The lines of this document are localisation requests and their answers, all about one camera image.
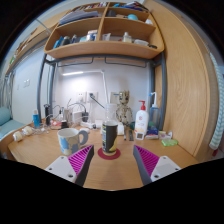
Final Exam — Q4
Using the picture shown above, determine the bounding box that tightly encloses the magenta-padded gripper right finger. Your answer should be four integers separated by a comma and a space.
132, 144, 182, 187

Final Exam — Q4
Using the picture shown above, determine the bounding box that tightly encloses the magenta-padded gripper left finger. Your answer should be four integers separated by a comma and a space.
43, 144, 95, 187

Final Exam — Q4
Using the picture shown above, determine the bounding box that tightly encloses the clear bottle with dark label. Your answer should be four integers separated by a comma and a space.
101, 103, 120, 157

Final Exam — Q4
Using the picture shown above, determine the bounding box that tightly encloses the small green sponge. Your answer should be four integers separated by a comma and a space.
161, 138, 179, 148

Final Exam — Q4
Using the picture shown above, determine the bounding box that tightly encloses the white mug with blue map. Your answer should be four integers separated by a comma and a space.
56, 127, 89, 156

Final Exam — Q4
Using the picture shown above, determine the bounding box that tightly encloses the small blue box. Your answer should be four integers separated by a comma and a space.
145, 127, 160, 140

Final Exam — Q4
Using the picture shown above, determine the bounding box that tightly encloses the small white desk clock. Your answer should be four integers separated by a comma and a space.
135, 130, 146, 141

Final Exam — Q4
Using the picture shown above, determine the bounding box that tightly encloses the white tape roll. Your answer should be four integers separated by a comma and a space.
21, 125, 34, 136
12, 130, 24, 142

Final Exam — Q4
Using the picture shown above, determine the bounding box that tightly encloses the flat round red coaster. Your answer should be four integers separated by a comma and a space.
97, 147, 122, 161

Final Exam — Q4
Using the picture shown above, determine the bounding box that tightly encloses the white pump bottle red cap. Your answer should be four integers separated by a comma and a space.
133, 100, 150, 135

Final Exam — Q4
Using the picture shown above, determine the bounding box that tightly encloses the white charger block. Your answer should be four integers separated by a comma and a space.
71, 110, 84, 125

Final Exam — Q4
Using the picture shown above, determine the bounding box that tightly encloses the small blue bottle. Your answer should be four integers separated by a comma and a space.
32, 109, 41, 128

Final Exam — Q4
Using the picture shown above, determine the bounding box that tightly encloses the black electric shaver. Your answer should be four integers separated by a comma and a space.
43, 103, 52, 126

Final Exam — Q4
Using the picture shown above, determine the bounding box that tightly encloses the blue spray bottle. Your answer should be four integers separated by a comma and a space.
148, 91, 162, 129

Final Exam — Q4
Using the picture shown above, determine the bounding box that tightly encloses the white tissue pack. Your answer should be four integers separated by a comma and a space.
116, 121, 126, 136

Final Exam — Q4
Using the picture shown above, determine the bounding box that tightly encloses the bed with light blue sheet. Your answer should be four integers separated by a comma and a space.
0, 118, 28, 141

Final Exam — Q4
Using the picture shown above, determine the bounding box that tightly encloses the green striped hanging towel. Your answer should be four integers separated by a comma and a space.
208, 51, 224, 150

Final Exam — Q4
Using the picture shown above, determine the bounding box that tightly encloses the wooden tree figurine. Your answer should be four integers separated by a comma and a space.
115, 90, 134, 126

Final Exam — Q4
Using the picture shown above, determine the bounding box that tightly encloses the light blue pillow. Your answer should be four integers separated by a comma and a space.
0, 106, 12, 127

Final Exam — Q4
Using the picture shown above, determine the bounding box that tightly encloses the wooden wardrobe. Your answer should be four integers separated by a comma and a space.
143, 0, 218, 161

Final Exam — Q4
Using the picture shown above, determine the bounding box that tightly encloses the wooden shelf unit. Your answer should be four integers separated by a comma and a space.
43, 1, 166, 61

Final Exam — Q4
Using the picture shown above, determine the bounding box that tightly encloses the long wooden wall shelf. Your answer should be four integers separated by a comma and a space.
4, 16, 64, 76

